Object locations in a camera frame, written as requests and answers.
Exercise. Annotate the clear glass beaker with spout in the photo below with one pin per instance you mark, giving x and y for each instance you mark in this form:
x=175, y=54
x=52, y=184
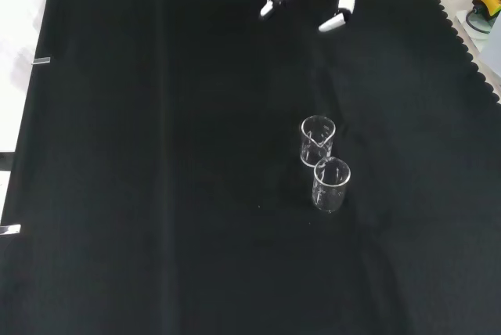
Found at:
x=313, y=155

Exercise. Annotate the black bench cloth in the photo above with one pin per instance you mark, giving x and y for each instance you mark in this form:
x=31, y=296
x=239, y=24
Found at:
x=156, y=155

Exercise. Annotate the clear tape piece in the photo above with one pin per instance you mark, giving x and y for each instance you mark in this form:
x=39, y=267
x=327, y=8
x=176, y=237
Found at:
x=41, y=61
x=9, y=229

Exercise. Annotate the pale grey board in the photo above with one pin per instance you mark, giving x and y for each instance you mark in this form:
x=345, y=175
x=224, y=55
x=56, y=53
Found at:
x=493, y=47

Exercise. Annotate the white foam pad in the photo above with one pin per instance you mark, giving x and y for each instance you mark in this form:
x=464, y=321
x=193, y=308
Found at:
x=467, y=39

